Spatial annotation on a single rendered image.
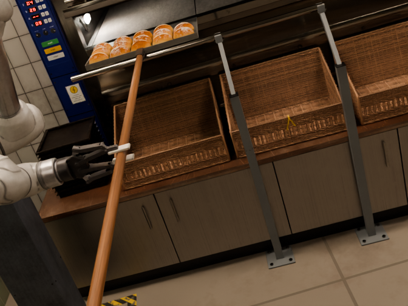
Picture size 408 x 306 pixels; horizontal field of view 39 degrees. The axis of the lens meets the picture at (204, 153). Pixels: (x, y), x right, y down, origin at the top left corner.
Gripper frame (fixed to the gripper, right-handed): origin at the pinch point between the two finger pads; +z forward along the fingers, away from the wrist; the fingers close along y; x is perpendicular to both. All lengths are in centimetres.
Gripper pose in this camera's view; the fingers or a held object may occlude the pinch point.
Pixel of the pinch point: (121, 153)
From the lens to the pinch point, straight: 180.2
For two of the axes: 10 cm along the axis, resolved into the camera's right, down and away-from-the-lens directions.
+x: 0.4, 4.7, -8.8
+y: 2.7, 8.4, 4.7
